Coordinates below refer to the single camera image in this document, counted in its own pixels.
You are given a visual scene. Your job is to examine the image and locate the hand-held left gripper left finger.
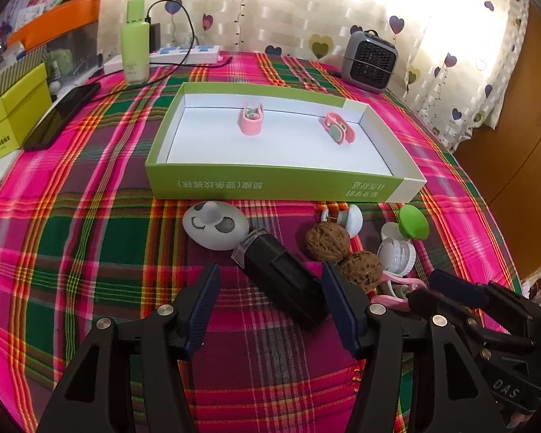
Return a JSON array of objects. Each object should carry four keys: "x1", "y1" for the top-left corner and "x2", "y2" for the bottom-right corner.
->
[{"x1": 36, "y1": 262, "x2": 223, "y2": 433}]

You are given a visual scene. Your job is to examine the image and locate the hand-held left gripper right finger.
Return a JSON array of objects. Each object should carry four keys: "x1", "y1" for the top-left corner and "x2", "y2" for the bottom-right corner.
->
[{"x1": 321, "y1": 262, "x2": 509, "y2": 433}]

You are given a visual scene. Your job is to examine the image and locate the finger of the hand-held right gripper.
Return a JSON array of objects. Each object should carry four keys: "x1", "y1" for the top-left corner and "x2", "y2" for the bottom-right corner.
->
[
  {"x1": 406, "y1": 289, "x2": 536, "y2": 353},
  {"x1": 428, "y1": 270, "x2": 541, "y2": 325}
]

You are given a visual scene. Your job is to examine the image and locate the pink clip with white roller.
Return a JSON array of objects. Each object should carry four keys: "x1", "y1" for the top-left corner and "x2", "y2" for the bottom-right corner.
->
[{"x1": 370, "y1": 272, "x2": 429, "y2": 312}]

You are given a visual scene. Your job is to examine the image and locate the white round roller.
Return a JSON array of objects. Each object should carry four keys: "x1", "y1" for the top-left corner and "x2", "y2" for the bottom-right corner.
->
[{"x1": 377, "y1": 237, "x2": 417, "y2": 277}]

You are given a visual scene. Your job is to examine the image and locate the black rectangular stamp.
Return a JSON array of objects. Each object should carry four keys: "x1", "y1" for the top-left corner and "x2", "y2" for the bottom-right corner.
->
[{"x1": 231, "y1": 230, "x2": 330, "y2": 330}]

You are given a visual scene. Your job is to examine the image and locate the white panda face toy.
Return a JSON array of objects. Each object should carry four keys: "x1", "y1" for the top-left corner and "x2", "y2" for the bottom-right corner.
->
[{"x1": 182, "y1": 201, "x2": 250, "y2": 252}]

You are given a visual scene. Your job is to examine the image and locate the small white double wheel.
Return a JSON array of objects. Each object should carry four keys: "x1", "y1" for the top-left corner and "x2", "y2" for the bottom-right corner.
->
[{"x1": 320, "y1": 204, "x2": 364, "y2": 237}]

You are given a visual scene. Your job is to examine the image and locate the green cardboard box tray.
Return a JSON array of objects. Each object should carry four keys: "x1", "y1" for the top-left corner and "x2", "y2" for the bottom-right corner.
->
[{"x1": 144, "y1": 82, "x2": 428, "y2": 204}]

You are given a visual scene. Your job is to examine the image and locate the brown walnut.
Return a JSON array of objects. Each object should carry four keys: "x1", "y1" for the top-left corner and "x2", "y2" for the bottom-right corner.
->
[
  {"x1": 305, "y1": 222, "x2": 347, "y2": 262},
  {"x1": 340, "y1": 251, "x2": 383, "y2": 290}
]

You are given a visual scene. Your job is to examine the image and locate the plaid tablecloth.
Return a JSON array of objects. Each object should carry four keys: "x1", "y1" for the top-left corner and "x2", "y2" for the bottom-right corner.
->
[{"x1": 0, "y1": 49, "x2": 524, "y2": 433}]

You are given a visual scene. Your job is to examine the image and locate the wooden cabinet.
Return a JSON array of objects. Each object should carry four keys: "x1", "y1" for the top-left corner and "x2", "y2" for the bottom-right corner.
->
[{"x1": 455, "y1": 4, "x2": 541, "y2": 289}]

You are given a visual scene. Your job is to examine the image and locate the pink clip with green roller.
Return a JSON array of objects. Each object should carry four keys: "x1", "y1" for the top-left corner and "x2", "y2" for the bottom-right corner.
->
[{"x1": 319, "y1": 111, "x2": 357, "y2": 145}]

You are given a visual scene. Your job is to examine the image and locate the pink clip with grey insert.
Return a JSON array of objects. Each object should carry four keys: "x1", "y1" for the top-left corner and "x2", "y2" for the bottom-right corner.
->
[{"x1": 239, "y1": 103, "x2": 264, "y2": 136}]

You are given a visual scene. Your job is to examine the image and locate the black smartphone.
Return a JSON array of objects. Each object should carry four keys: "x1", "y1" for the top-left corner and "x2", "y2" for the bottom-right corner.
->
[{"x1": 22, "y1": 82, "x2": 102, "y2": 152}]

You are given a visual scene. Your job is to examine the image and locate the grey desktop heater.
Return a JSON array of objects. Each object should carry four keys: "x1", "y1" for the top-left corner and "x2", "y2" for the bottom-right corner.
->
[{"x1": 341, "y1": 28, "x2": 400, "y2": 93}]

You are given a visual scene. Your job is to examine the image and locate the white power strip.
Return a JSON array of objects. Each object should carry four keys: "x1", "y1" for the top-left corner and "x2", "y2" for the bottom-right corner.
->
[{"x1": 104, "y1": 44, "x2": 221, "y2": 74}]

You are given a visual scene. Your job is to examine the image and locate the yellow-green cardboard box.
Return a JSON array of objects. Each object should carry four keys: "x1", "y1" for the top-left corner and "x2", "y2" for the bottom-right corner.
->
[{"x1": 0, "y1": 63, "x2": 52, "y2": 185}]

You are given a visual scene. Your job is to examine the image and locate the green lotion bottle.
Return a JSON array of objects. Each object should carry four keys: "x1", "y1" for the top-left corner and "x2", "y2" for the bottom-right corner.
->
[{"x1": 121, "y1": 0, "x2": 150, "y2": 84}]

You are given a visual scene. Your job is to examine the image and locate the clear glass tank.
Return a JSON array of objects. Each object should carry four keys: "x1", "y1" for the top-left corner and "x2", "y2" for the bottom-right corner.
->
[{"x1": 47, "y1": 22, "x2": 104, "y2": 83}]

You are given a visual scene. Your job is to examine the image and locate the grey striped gift box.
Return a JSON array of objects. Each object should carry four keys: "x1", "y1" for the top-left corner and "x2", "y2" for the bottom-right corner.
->
[{"x1": 0, "y1": 47, "x2": 48, "y2": 111}]

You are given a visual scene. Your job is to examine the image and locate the heart print curtain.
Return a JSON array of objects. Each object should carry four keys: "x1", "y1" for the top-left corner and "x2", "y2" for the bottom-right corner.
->
[{"x1": 97, "y1": 0, "x2": 530, "y2": 154}]

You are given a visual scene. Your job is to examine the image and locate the orange storage box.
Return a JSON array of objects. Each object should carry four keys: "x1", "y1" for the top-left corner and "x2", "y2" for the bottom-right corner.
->
[{"x1": 4, "y1": 0, "x2": 101, "y2": 50}]

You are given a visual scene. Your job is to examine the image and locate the purple dried flower branches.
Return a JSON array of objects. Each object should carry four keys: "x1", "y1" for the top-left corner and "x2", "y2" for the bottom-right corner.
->
[{"x1": 0, "y1": 6, "x2": 15, "y2": 48}]

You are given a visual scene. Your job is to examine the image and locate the black charging cable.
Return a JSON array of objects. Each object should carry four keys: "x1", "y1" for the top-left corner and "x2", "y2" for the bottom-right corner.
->
[{"x1": 94, "y1": 0, "x2": 234, "y2": 100}]

